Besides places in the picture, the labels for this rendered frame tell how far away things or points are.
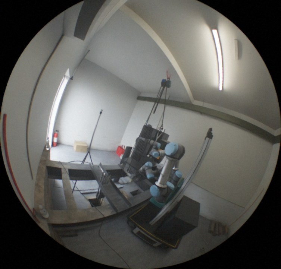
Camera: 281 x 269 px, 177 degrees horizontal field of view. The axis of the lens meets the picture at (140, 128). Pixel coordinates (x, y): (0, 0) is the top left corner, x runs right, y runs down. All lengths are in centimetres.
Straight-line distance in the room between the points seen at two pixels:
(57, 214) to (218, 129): 311
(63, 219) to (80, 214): 18
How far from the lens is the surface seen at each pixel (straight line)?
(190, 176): 104
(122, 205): 120
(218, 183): 271
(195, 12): 131
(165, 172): 82
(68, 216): 102
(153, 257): 182
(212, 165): 257
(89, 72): 325
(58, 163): 152
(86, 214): 104
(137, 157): 181
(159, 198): 105
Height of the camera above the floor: 161
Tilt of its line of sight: 3 degrees down
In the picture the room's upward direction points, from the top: 22 degrees clockwise
